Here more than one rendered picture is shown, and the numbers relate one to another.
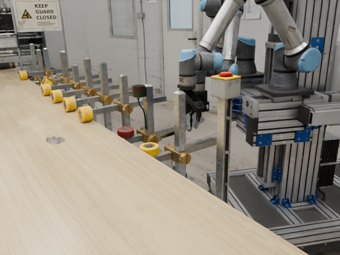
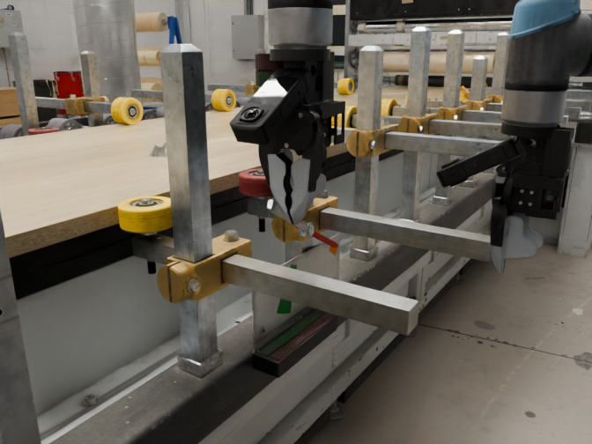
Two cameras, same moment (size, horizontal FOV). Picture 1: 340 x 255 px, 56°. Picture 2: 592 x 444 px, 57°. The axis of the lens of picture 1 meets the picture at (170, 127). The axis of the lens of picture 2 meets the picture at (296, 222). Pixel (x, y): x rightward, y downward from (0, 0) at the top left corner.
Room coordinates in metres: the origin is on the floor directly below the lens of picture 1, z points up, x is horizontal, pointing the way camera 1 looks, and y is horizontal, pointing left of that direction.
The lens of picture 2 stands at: (1.15, -0.70, 1.12)
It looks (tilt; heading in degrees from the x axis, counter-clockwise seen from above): 18 degrees down; 68
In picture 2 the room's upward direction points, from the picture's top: straight up
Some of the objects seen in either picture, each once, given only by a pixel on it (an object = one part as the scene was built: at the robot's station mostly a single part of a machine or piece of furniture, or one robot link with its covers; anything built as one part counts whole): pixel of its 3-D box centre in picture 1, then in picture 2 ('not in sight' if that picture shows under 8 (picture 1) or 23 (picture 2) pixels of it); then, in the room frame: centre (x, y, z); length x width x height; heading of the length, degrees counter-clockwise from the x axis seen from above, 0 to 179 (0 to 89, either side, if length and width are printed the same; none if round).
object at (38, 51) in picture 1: (42, 74); not in sight; (3.13, 1.23, 0.90); 0.04 x 0.04 x 0.48; 34
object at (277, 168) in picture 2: (184, 121); (291, 184); (1.40, -0.07, 0.95); 0.06 x 0.03 x 0.09; 34
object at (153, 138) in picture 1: (146, 136); (305, 217); (1.50, 0.11, 0.85); 0.14 x 0.06 x 0.05; 34
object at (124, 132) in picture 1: (126, 139); (261, 201); (1.45, 0.21, 0.85); 0.08 x 0.08 x 0.11
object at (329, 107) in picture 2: (186, 98); (303, 100); (1.41, -0.08, 1.06); 0.09 x 0.08 x 0.12; 34
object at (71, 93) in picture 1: (92, 89); (467, 114); (2.15, 0.51, 0.95); 0.50 x 0.04 x 0.04; 124
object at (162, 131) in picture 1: (160, 132); (357, 225); (1.56, 0.05, 0.84); 0.43 x 0.03 x 0.04; 124
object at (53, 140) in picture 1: (54, 138); (164, 148); (1.33, 0.51, 0.91); 0.09 x 0.07 x 0.02; 59
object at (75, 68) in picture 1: (78, 97); (473, 136); (2.31, 0.66, 0.86); 0.04 x 0.04 x 0.48; 34
